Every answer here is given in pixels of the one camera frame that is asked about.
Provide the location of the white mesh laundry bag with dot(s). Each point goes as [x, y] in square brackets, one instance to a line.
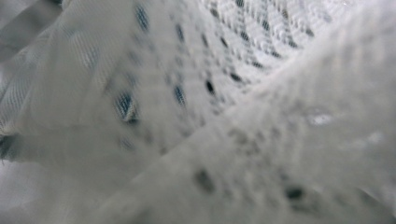
[280, 140]

